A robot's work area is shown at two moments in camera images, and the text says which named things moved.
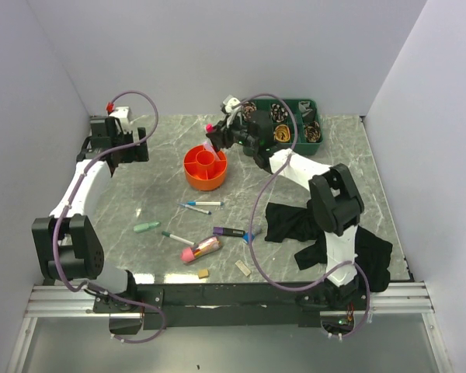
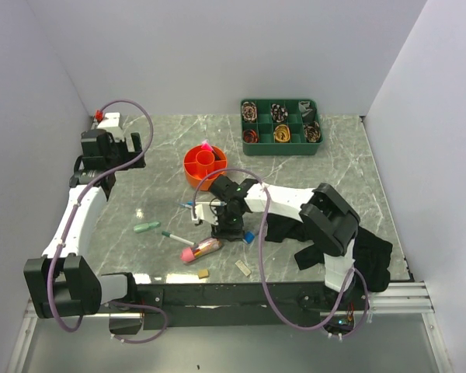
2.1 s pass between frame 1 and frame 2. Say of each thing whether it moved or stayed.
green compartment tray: stayed
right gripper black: moved
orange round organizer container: stayed
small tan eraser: stayed
